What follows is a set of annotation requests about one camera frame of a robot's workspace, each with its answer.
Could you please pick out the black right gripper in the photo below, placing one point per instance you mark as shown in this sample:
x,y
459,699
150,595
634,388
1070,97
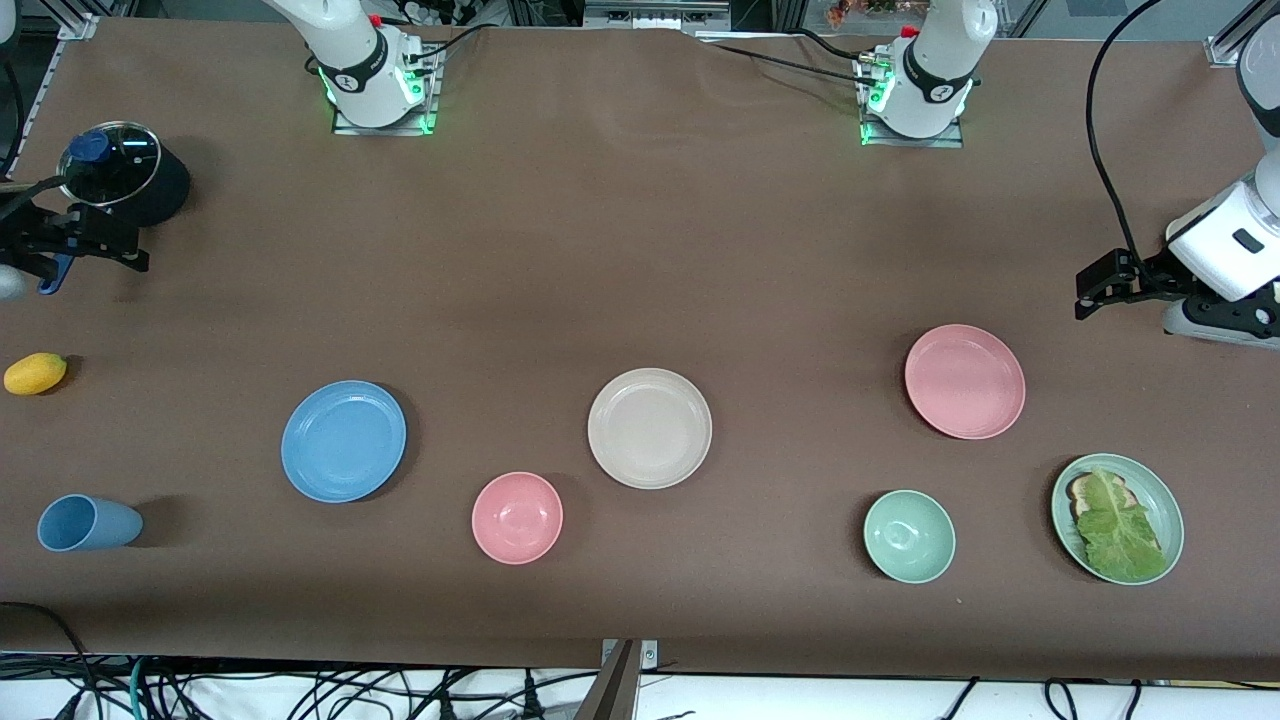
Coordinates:
x,y
28,236

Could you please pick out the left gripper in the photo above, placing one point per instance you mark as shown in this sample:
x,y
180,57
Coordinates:
x,y
1150,273

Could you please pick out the pink plate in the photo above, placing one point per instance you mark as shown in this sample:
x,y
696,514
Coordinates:
x,y
965,381

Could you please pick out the blue plate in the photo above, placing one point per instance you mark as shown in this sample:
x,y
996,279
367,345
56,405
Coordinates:
x,y
343,441

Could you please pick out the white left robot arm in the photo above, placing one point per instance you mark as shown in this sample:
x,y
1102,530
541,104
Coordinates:
x,y
935,60

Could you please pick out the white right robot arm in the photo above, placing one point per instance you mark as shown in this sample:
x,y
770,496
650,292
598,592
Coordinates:
x,y
360,70

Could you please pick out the black pot with glass lid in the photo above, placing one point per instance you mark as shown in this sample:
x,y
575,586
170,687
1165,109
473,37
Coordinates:
x,y
125,170

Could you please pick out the yellow mango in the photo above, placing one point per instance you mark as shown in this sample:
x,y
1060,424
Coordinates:
x,y
35,374

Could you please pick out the toast slice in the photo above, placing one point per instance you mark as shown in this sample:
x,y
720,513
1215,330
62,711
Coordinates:
x,y
1080,490

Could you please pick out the green plate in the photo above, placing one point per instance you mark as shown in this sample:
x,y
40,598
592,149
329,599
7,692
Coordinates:
x,y
1165,500

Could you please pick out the green lettuce leaf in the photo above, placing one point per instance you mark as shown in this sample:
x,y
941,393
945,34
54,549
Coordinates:
x,y
1120,535

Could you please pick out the blue cup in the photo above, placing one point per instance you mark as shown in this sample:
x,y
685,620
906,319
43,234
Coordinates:
x,y
90,523

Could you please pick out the small green bowl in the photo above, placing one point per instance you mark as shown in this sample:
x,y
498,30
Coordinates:
x,y
909,536

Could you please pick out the orange flowers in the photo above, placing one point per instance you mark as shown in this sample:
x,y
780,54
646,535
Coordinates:
x,y
850,12

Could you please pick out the white power strip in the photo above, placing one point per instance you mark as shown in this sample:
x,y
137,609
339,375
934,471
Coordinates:
x,y
430,12

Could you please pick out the brown table cloth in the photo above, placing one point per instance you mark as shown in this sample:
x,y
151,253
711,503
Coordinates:
x,y
640,250

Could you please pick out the beige plate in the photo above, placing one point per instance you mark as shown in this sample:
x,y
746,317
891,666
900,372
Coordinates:
x,y
650,428

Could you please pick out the small pink bowl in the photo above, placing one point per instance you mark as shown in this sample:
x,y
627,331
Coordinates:
x,y
517,518

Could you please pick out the grey equipment box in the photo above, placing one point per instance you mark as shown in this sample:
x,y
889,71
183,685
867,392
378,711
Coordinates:
x,y
655,15

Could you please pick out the aluminium frame rail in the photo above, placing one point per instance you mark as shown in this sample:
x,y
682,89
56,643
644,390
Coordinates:
x,y
1225,48
75,27

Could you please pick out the small metal table bracket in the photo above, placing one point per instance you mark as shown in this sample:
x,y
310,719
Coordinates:
x,y
650,655

